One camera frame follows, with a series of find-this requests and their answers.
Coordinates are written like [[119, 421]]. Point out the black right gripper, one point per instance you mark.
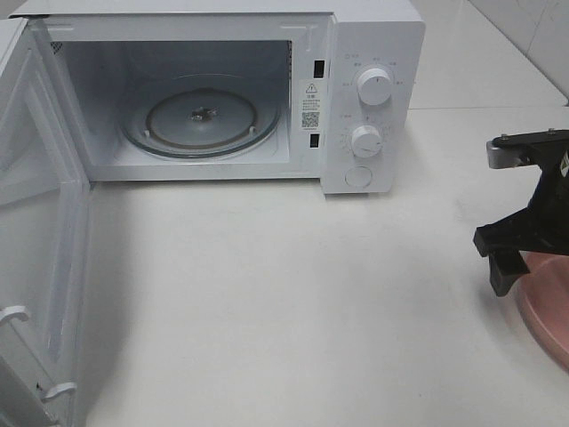
[[540, 227]]

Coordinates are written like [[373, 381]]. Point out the pink round plate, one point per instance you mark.
[[542, 299]]

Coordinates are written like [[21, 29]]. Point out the round white door button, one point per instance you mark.
[[359, 177]]

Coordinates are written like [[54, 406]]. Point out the white microwave door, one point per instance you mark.
[[44, 195]]

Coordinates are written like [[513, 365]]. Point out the lower white timer knob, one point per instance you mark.
[[366, 141]]

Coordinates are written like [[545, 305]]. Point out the upper white power knob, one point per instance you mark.
[[374, 85]]

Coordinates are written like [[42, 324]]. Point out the white microwave oven body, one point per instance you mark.
[[105, 49]]

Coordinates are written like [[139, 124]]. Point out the white warning label sticker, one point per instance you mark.
[[311, 95]]

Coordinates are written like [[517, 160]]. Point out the glass microwave turntable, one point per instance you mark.
[[201, 116]]

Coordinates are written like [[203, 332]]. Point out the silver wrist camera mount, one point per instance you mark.
[[506, 157]]

